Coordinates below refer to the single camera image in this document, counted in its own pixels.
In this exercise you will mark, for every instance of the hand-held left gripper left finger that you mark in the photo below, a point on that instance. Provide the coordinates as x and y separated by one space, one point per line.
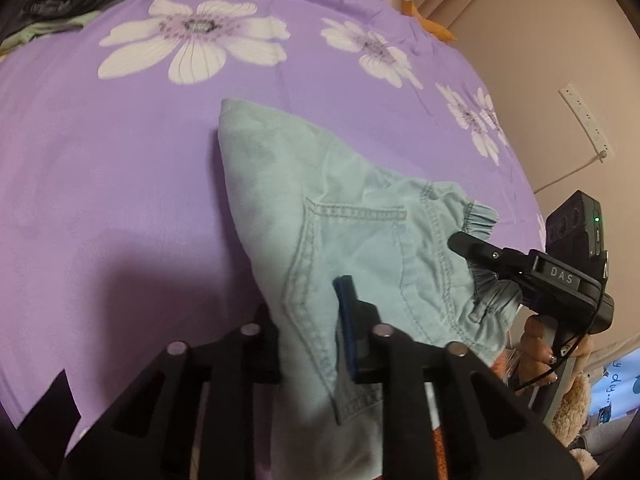
265 350

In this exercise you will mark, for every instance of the purple floral bedsheet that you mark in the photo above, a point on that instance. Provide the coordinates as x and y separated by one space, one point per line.
100 185

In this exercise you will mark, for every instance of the light green cloth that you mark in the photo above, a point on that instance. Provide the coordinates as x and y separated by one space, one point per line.
45 30

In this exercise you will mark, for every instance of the brown plush toy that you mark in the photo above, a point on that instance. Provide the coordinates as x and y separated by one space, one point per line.
570 410

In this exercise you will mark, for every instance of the blue printed cloth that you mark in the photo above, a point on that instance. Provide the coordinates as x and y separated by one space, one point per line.
612 390

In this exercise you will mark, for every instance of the light blue denim pants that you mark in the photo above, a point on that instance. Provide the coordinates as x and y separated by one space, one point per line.
310 180

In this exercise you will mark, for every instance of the white power strip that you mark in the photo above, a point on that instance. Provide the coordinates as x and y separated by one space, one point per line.
587 120

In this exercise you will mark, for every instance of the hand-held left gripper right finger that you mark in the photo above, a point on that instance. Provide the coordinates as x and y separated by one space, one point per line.
346 320

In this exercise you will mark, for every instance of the person's right hand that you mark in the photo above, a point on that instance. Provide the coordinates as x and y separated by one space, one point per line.
537 355

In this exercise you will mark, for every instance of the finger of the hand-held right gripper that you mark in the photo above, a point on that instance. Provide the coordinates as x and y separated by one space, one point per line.
485 252

